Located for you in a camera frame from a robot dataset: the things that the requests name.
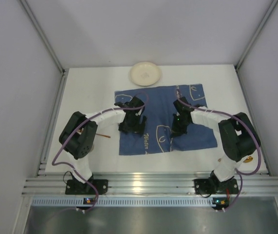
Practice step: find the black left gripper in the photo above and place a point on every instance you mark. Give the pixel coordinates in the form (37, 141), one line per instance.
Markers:
(133, 125)

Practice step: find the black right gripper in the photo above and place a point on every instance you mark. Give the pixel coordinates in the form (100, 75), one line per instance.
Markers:
(179, 126)

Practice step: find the blue cloth placemat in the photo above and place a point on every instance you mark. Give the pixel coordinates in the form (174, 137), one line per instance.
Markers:
(159, 111)

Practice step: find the cream ceramic plate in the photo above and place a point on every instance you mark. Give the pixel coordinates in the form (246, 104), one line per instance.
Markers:
(145, 73)

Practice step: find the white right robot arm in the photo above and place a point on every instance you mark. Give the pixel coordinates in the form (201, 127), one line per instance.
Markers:
(238, 136)

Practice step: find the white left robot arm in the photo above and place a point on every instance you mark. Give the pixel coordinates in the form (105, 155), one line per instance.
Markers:
(79, 133)

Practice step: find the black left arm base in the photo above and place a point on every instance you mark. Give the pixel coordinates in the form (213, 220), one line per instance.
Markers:
(74, 187)

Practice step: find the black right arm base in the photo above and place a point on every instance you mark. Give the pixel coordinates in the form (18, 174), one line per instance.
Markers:
(204, 186)

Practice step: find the gold spoon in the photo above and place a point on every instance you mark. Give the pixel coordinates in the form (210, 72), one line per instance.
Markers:
(248, 159)

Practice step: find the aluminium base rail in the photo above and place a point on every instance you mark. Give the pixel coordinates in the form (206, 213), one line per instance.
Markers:
(149, 184)

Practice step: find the slotted cable duct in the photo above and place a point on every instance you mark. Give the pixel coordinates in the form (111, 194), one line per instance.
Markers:
(129, 202)

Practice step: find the left corner frame post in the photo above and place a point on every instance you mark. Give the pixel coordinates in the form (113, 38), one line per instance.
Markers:
(31, 16)

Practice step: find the corner frame post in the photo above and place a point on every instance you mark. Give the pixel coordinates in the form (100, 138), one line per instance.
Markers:
(255, 36)
(31, 16)

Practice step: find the right corner frame post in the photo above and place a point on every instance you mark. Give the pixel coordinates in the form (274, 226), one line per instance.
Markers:
(255, 36)

